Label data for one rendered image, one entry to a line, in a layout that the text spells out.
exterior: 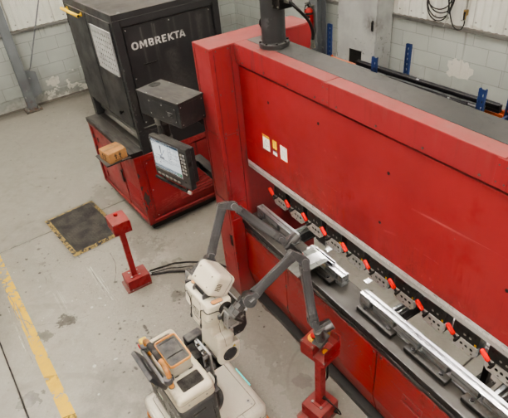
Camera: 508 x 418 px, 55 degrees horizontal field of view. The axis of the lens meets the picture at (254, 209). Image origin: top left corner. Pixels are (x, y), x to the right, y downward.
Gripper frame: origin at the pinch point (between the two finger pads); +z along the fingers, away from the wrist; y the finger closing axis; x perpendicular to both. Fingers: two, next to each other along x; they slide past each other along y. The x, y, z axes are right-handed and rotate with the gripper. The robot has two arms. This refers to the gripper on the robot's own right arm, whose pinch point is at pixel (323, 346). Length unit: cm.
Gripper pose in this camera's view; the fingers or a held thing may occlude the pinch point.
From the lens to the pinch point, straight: 318.8
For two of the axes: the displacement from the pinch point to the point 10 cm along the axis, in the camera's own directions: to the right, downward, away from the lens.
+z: 2.7, 6.7, 6.9
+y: 6.7, -6.5, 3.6
